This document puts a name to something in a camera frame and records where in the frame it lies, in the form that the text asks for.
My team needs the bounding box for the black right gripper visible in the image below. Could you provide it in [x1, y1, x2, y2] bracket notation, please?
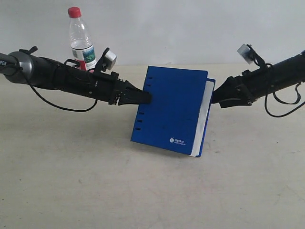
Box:
[211, 66, 273, 108]

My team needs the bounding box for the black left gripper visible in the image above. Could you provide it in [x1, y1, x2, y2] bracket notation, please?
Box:
[89, 70, 152, 105]

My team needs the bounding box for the blue ring-binder notebook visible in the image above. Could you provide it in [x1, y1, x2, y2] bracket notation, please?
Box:
[131, 66, 215, 157]

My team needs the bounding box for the clear plastic water bottle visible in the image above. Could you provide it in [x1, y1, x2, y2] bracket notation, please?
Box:
[68, 7, 97, 71]

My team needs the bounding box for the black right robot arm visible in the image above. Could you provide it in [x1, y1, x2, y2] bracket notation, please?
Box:
[212, 52, 305, 108]

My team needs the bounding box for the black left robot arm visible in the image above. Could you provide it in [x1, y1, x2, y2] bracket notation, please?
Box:
[0, 46, 152, 105]

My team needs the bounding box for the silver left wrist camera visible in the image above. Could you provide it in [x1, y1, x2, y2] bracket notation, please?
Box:
[102, 47, 117, 72]

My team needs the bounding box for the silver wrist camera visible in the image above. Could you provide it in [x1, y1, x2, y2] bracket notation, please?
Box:
[237, 43, 255, 64]
[102, 47, 117, 72]

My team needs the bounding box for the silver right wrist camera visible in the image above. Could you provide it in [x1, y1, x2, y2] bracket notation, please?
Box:
[237, 43, 255, 64]

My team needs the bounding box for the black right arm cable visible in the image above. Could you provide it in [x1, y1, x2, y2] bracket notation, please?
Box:
[264, 82, 305, 118]

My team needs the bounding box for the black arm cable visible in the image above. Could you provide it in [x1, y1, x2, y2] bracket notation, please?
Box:
[264, 82, 305, 118]
[30, 59, 98, 112]

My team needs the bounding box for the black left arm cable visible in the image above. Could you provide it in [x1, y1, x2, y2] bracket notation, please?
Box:
[30, 59, 98, 112]

